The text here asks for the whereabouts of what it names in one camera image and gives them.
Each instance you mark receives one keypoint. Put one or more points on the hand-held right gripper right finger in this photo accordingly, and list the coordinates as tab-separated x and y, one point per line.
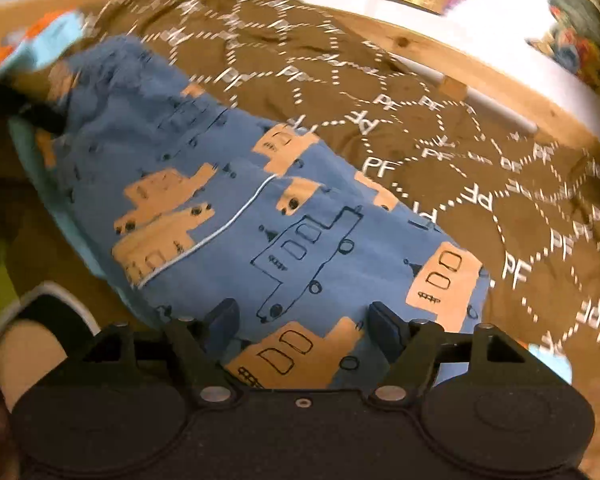
386	327

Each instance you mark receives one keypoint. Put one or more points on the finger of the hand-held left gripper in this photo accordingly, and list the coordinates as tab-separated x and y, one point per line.
25	105

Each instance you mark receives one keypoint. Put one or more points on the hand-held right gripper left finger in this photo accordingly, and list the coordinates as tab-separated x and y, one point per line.
222	322

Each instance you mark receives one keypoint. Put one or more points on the blue pants with orange print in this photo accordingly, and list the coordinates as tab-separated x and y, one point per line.
260	230

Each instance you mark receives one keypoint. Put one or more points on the colourful bedsheet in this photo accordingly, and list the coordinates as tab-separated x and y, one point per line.
45	40

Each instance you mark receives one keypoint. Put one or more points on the brown patterned blanket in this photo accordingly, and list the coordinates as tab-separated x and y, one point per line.
480	170

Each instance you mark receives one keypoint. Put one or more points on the person's leg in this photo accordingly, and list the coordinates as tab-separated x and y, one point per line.
27	365

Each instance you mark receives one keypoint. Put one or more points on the wooden bed frame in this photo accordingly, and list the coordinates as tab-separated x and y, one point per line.
405	40

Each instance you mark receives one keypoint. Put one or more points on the torn colourful wall poster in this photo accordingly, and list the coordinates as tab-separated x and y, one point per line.
585	25

